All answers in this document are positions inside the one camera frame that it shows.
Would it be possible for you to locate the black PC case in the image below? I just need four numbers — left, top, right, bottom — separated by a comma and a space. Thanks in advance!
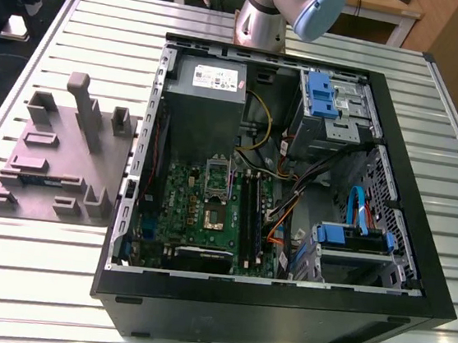
85, 26, 458, 343

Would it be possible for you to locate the RAM stick with white label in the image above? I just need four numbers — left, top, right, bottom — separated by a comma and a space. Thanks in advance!
0, 169, 81, 191

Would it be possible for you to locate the grey metal drive cage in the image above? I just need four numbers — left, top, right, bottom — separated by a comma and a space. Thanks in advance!
286, 67, 390, 169

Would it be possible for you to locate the blue expansion slot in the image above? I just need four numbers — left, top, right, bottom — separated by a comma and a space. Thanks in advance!
141, 216, 159, 242

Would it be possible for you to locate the black cable bundle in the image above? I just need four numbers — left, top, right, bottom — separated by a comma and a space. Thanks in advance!
270, 132, 378, 238

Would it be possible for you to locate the yellow wire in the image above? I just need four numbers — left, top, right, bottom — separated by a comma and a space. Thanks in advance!
234, 88, 278, 156

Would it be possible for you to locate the grey parts rack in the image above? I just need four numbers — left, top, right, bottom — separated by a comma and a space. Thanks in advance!
0, 63, 148, 234

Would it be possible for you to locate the grey metal disk bay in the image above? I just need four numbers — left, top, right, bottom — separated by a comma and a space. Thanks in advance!
293, 219, 428, 296

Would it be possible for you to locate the black graphics card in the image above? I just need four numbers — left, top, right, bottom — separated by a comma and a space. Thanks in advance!
127, 236, 236, 277

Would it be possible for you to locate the blue drive bay latch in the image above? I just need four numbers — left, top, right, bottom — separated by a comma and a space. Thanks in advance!
303, 71, 345, 121

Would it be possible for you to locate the black RAM slot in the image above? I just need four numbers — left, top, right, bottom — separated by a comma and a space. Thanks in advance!
244, 172, 266, 267
232, 171, 256, 266
238, 171, 261, 267

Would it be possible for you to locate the blue data cable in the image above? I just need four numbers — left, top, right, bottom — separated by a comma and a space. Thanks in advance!
345, 183, 377, 237

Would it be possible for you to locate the orange wire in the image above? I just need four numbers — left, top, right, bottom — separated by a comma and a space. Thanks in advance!
265, 216, 290, 249

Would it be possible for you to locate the green motherboard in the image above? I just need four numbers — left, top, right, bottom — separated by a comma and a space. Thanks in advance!
125, 155, 292, 281

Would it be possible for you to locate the hard disk in blue carrier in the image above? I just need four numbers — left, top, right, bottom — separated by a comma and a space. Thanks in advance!
312, 221, 398, 258

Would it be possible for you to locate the grey power supply unit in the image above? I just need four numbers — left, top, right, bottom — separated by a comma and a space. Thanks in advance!
155, 51, 252, 169

